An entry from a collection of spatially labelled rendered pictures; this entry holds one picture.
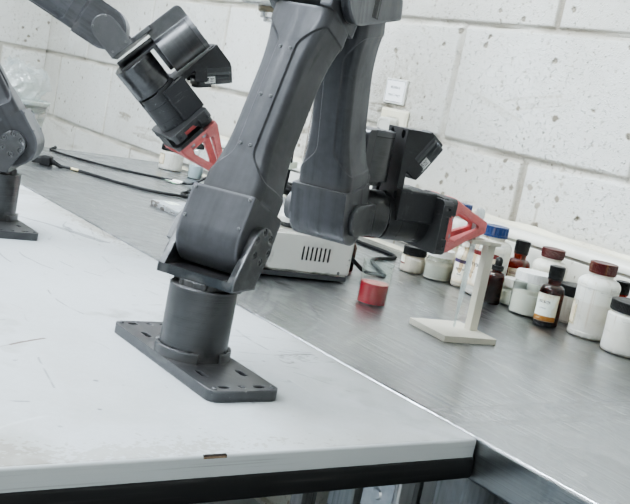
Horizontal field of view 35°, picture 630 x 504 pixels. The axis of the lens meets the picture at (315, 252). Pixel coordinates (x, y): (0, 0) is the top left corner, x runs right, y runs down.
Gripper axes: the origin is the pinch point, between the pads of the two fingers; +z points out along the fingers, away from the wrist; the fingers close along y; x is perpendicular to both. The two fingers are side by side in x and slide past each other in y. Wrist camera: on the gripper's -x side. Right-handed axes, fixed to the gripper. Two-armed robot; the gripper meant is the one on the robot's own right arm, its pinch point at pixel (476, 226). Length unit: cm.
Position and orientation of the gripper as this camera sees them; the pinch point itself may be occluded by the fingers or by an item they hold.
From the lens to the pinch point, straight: 125.7
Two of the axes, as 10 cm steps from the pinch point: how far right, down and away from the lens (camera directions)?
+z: 8.8, 0.8, 4.7
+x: -1.8, 9.7, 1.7
